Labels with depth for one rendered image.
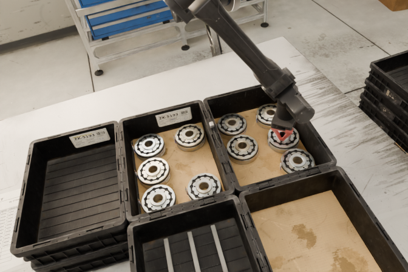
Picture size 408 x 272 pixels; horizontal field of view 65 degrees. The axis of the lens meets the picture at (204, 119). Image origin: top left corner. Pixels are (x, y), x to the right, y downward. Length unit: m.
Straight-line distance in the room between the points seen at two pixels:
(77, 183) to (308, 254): 0.74
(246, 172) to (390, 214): 0.47
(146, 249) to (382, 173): 0.83
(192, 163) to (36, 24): 2.99
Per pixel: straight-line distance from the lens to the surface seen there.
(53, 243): 0.96
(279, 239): 0.95
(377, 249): 0.94
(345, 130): 1.38
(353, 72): 2.85
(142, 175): 1.06
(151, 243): 0.97
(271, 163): 1.07
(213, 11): 0.70
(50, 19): 3.80
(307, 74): 1.62
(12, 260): 1.29
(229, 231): 0.95
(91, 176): 1.16
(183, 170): 1.07
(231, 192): 0.89
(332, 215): 1.00
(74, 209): 1.11
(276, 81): 0.89
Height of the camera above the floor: 1.69
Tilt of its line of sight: 45 degrees down
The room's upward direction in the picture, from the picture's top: 9 degrees counter-clockwise
